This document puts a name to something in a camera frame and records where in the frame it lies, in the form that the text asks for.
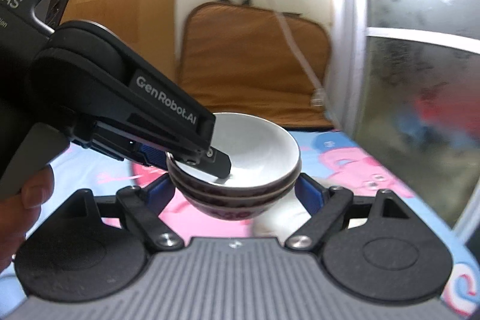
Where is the large white floral bowl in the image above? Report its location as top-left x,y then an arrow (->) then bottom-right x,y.
173,179 -> 294,221

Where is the white power cable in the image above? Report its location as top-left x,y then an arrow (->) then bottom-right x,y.
258,0 -> 327,107

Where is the blue cartoon pig tablecloth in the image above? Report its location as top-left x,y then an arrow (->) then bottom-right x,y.
0,128 -> 477,317

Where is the brown seat cushion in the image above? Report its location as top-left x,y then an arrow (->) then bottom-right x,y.
176,2 -> 333,129

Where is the person's left hand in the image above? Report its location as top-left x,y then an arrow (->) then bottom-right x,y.
0,165 -> 55,271

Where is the frosted glass sliding door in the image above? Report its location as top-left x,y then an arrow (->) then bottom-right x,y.
345,0 -> 479,241

